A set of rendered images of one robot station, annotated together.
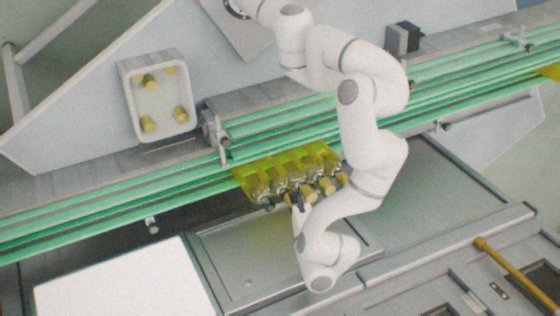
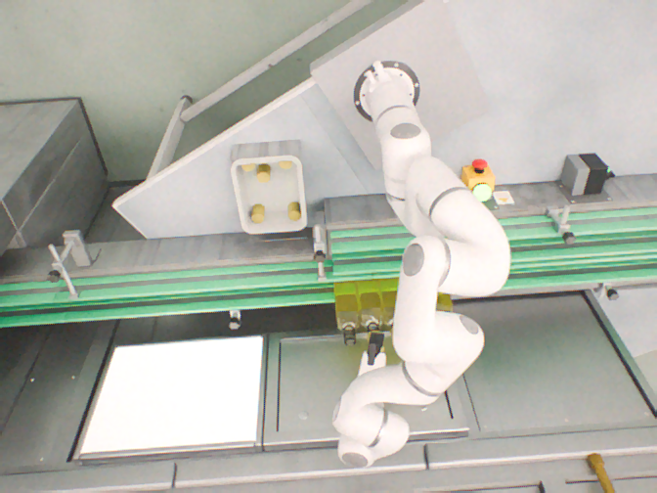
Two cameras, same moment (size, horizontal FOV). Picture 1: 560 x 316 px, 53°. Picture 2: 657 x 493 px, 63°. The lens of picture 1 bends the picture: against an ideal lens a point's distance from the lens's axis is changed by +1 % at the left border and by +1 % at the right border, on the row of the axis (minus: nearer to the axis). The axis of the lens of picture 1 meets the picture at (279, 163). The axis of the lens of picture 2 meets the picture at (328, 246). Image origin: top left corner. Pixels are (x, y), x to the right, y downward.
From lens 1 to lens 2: 43 cm
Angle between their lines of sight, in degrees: 18
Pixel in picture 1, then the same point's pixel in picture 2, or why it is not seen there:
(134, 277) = (201, 368)
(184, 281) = (243, 390)
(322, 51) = (416, 193)
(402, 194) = (527, 362)
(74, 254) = (168, 323)
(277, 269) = not seen: hidden behind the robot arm
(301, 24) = (409, 152)
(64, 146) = (177, 217)
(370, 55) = (466, 215)
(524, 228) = not seen: outside the picture
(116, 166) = (219, 249)
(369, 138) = (419, 328)
